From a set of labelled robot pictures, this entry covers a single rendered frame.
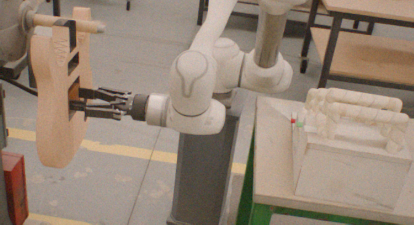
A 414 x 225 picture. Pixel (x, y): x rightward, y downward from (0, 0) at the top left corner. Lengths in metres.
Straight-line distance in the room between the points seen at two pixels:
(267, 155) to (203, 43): 0.43
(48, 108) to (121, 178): 1.63
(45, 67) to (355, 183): 0.83
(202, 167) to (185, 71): 1.23
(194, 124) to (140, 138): 1.92
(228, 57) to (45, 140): 1.05
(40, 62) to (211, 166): 1.29
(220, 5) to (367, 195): 0.70
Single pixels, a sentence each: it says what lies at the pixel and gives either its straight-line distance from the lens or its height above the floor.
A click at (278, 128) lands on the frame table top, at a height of 0.93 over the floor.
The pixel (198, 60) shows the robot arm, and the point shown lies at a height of 1.29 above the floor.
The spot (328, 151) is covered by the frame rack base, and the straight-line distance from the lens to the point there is 1.31.
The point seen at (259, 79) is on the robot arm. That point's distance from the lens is 2.10.
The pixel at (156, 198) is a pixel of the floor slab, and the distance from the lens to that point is 2.75.
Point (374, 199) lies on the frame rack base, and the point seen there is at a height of 0.96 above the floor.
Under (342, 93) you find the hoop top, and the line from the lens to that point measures 1.34.
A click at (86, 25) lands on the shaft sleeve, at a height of 1.26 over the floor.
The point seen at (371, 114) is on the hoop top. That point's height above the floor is 1.20.
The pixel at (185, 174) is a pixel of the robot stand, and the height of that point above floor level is 0.33.
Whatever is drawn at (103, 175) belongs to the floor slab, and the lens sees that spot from 2.89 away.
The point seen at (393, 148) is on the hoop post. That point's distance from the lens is 1.34.
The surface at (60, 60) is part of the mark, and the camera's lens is 1.32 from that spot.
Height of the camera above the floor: 1.76
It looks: 29 degrees down
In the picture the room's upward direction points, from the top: 7 degrees clockwise
